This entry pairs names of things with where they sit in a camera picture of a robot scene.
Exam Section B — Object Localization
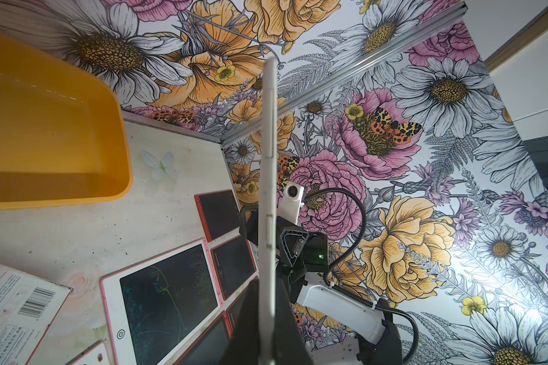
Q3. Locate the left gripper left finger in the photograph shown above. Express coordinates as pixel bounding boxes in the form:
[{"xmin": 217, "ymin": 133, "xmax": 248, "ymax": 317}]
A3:
[{"xmin": 219, "ymin": 279, "xmax": 260, "ymax": 365}]

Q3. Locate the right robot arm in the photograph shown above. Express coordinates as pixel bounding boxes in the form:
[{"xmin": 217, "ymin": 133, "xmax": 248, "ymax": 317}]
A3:
[{"xmin": 221, "ymin": 205, "xmax": 408, "ymax": 364}]

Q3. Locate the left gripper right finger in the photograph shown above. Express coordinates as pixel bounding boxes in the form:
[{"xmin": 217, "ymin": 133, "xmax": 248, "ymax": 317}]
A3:
[{"xmin": 273, "ymin": 278, "xmax": 313, "ymax": 365}]

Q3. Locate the red writing tablet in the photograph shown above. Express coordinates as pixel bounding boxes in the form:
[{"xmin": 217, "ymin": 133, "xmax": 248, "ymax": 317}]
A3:
[
  {"xmin": 176, "ymin": 311, "xmax": 231, "ymax": 365},
  {"xmin": 225, "ymin": 289, "xmax": 248, "ymax": 337},
  {"xmin": 194, "ymin": 190, "xmax": 240, "ymax": 242},
  {"xmin": 211, "ymin": 236, "xmax": 256, "ymax": 300}
]

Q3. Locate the small red white carton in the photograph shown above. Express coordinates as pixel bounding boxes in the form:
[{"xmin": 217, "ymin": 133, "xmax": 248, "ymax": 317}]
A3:
[{"xmin": 0, "ymin": 264, "xmax": 72, "ymax": 364}]

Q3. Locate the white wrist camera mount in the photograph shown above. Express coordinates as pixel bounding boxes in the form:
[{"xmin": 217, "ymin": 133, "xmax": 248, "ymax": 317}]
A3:
[{"xmin": 277, "ymin": 182, "xmax": 304, "ymax": 225}]

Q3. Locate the yellow storage tray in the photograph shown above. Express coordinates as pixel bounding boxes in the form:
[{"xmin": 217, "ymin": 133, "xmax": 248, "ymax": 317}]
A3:
[{"xmin": 0, "ymin": 33, "xmax": 133, "ymax": 210}]

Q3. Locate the white butterfly decoration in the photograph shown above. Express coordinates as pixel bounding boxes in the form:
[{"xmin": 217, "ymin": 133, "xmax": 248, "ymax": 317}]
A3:
[{"xmin": 140, "ymin": 150, "xmax": 178, "ymax": 182}]

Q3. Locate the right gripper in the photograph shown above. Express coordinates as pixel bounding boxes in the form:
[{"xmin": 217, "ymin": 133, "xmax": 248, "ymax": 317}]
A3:
[{"xmin": 258, "ymin": 216, "xmax": 330, "ymax": 304}]

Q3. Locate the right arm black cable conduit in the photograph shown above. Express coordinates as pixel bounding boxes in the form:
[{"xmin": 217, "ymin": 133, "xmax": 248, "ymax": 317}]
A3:
[{"xmin": 300, "ymin": 186, "xmax": 421, "ymax": 365}]

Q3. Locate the pink white writing tablet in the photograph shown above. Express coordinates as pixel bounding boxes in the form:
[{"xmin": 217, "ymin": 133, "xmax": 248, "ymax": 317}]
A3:
[{"xmin": 100, "ymin": 239, "xmax": 220, "ymax": 364}]

